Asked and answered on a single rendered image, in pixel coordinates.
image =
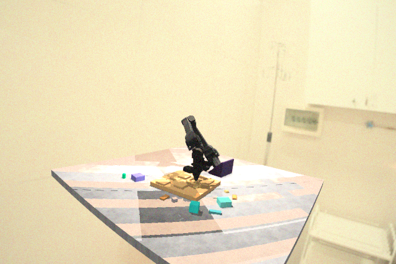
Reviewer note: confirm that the small orange flat bar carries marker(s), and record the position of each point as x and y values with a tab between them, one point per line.
164	197

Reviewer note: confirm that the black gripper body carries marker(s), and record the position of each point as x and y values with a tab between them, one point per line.
191	169

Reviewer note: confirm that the cyan cube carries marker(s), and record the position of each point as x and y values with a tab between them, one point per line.
194	207

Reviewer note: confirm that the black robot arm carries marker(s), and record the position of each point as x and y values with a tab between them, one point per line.
197	143

